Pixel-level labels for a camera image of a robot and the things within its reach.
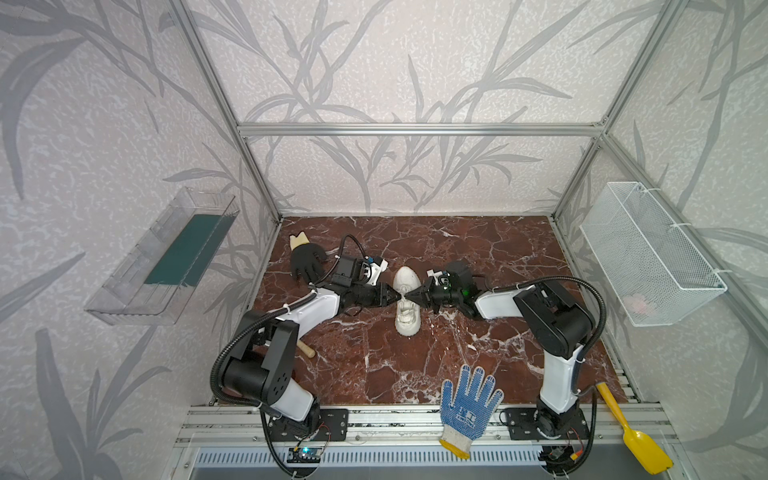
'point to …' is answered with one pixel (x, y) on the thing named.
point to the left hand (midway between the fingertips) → (401, 288)
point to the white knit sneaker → (407, 317)
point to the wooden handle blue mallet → (305, 349)
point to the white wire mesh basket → (656, 275)
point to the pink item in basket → (635, 304)
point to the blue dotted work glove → (465, 421)
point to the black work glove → (307, 258)
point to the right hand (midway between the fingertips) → (405, 287)
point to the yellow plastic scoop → (644, 449)
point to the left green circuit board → (304, 455)
